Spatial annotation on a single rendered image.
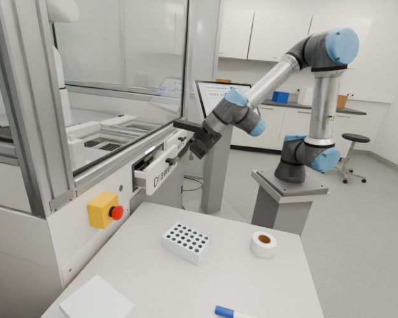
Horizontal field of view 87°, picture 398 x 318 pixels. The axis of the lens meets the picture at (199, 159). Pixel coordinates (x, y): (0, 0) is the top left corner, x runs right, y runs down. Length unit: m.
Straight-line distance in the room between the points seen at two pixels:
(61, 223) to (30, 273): 0.19
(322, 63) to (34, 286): 1.10
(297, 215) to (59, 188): 1.05
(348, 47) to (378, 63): 4.24
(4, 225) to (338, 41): 1.05
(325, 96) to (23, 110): 0.89
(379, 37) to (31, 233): 5.15
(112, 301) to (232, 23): 3.96
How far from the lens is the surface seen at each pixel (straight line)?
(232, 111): 0.72
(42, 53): 0.48
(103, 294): 0.58
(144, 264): 0.64
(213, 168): 1.79
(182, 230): 0.68
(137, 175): 0.79
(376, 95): 5.18
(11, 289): 0.84
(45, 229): 0.56
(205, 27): 2.45
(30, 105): 0.46
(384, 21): 5.18
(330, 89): 0.94
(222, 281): 0.62
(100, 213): 0.60
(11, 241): 0.67
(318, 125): 0.97
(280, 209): 1.14
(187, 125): 0.76
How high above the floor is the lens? 1.24
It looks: 22 degrees down
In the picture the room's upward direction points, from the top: 5 degrees clockwise
